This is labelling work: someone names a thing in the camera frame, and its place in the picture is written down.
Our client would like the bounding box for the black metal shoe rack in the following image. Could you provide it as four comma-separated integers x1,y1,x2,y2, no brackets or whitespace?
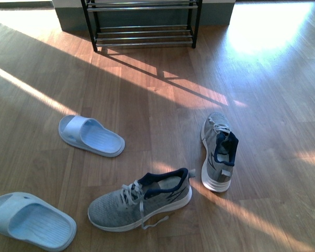
81,1,203,51

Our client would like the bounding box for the light blue slide slipper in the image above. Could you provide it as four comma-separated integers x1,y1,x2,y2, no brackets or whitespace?
58,115,125,158
0,192,77,251

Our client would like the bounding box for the grey knit sneaker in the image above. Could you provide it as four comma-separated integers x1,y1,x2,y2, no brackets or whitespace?
88,168,193,232
201,112,239,193

